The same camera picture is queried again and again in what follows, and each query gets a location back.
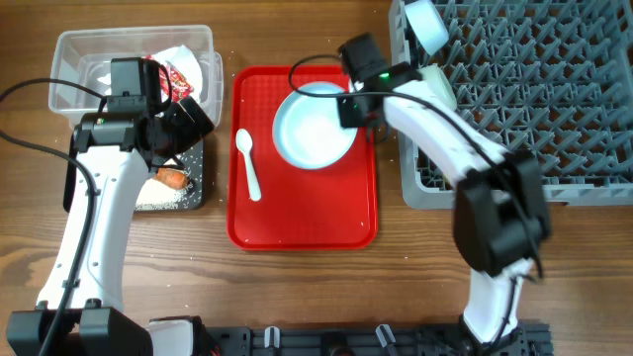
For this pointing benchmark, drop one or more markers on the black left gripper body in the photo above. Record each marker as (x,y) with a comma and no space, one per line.
(180,130)

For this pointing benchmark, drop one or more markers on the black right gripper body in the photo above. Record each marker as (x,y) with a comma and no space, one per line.
(349,117)

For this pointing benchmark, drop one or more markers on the orange carrot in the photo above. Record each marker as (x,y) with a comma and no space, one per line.
(173,179)

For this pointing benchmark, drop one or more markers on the light blue plate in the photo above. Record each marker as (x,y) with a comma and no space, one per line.
(307,133)

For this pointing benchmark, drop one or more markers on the red candy wrapper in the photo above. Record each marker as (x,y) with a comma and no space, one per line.
(178,81)

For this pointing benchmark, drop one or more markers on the pile of white rice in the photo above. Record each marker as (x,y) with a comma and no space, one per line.
(156,196)

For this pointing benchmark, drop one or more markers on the white plastic spoon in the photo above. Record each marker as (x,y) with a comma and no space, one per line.
(244,144)

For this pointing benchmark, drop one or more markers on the white paper napkin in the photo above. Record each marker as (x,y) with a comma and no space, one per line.
(183,59)

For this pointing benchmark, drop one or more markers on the mint green bowl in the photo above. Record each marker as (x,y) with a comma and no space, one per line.
(439,85)

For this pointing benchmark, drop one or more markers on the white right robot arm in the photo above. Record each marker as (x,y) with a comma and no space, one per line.
(500,214)

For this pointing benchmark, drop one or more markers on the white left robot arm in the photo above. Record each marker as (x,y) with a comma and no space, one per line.
(137,130)

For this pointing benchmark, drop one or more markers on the black food waste tray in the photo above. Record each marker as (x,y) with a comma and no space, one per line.
(193,161)

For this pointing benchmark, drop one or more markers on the clear plastic waste bin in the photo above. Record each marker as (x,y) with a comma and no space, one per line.
(83,57)

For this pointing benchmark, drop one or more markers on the grey dishwasher rack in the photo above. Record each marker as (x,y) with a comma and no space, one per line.
(550,77)

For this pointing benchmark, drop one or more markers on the red plastic tray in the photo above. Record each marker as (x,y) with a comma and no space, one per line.
(332,208)

